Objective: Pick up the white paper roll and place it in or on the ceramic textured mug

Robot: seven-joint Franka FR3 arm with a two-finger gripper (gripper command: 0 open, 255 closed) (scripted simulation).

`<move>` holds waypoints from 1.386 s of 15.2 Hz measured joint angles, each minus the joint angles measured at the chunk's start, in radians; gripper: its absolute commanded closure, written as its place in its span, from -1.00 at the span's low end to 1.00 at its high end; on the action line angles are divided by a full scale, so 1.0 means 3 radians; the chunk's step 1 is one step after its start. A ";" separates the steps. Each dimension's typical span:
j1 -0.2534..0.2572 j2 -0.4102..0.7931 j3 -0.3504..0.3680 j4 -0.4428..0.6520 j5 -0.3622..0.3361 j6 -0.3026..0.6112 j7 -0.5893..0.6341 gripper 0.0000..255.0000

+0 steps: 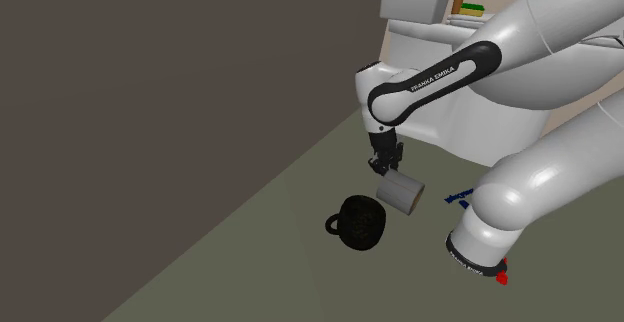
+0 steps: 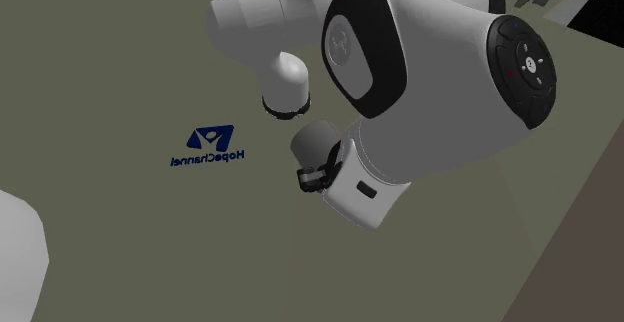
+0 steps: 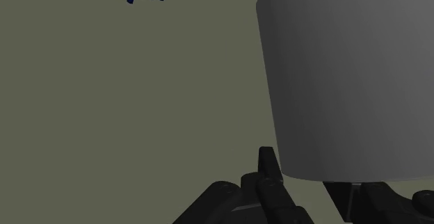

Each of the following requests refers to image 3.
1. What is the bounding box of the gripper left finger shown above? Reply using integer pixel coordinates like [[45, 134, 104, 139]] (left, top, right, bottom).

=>
[[172, 146, 315, 224]]

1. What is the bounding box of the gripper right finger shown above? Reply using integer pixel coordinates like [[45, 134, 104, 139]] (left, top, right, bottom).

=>
[[321, 181, 434, 224]]

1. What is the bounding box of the grey tapered cup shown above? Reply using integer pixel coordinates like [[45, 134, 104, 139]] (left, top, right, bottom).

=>
[[255, 0, 434, 184]]

